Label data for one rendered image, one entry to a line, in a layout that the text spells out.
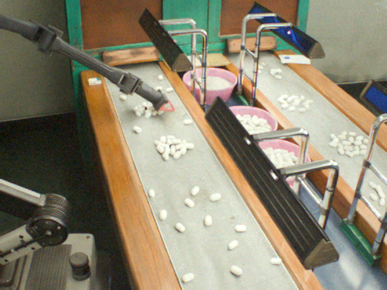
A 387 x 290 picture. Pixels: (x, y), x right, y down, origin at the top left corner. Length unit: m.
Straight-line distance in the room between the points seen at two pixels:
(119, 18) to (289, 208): 1.64
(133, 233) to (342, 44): 2.89
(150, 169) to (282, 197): 0.77
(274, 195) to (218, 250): 0.39
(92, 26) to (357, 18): 2.29
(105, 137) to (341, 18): 2.49
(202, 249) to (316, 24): 2.64
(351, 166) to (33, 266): 1.25
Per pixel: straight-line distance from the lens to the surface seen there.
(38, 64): 3.28
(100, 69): 1.86
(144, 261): 1.29
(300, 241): 0.93
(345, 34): 3.88
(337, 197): 1.63
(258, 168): 1.08
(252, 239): 1.40
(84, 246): 1.77
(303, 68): 2.51
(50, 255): 1.76
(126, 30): 2.41
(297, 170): 1.04
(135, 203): 1.48
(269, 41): 2.63
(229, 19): 2.55
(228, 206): 1.50
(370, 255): 1.48
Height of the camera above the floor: 1.71
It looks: 33 degrees down
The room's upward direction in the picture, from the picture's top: 1 degrees clockwise
